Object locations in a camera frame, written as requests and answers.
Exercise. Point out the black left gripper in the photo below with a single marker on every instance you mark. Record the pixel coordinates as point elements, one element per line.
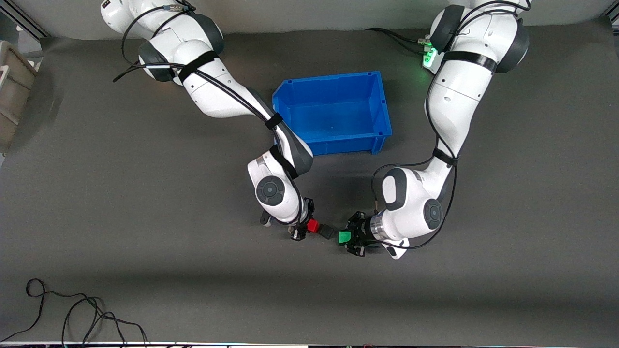
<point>361,231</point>

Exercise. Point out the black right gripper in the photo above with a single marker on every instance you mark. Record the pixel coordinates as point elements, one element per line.
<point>306,216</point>

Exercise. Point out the small red cube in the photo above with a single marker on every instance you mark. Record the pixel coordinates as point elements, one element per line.
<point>313,226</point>

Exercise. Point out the small green cube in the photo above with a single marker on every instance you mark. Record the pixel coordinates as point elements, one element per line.
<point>345,237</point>

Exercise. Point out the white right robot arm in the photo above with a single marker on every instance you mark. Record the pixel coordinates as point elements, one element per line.
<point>217,92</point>

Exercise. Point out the small black cube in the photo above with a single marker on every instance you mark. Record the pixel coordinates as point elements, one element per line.
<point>327,232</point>

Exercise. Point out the blue plastic storage bin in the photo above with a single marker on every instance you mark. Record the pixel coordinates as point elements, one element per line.
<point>333,121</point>

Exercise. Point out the dark grey table mat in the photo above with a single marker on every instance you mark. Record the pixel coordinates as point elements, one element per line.
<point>145,270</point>

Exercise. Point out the beige plastic container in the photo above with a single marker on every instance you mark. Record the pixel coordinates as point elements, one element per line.
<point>14,92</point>

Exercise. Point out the aluminium frame rail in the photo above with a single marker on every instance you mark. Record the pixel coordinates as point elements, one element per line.
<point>24,23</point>
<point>613,17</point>

